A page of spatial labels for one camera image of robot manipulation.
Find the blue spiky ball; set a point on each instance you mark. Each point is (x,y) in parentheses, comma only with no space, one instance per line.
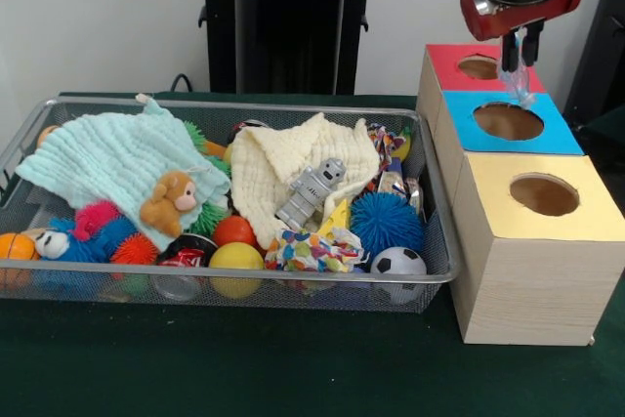
(387,224)

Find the small orange basketball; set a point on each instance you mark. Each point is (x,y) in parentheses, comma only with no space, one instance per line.
(17,247)

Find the silver mesh bin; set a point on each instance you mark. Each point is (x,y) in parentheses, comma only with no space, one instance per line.
(342,297)

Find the small soccer ball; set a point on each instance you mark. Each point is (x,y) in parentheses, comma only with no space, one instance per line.
(398,261)

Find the blue spiky toy with eyes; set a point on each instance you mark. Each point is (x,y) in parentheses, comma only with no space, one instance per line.
(93,246)

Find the black chair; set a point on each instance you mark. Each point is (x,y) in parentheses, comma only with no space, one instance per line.
(600,46)

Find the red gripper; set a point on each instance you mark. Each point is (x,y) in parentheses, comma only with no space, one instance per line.
(503,21)

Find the orange plush bear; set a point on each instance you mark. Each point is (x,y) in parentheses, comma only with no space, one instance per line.
(166,204)

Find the yellow ball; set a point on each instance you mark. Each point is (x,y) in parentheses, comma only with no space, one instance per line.
(237,258)

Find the dark green tablecloth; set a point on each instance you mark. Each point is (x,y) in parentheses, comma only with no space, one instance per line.
(244,373)

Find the cream cloth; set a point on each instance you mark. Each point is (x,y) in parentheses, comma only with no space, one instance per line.
(268,163)

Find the mint green cloth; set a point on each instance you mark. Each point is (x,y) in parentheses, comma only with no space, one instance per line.
(112,153)

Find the wooden box with three holes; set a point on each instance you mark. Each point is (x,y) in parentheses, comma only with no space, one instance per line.
(537,290)

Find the grey robot toy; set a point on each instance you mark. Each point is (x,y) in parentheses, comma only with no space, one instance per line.
(310,192)

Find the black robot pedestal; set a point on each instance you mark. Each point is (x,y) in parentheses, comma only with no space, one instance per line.
(293,21)

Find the clear packet with blue label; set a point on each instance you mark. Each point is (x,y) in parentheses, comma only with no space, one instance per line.
(520,85)

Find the orange ball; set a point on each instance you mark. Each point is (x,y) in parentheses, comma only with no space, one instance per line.
(235,231)

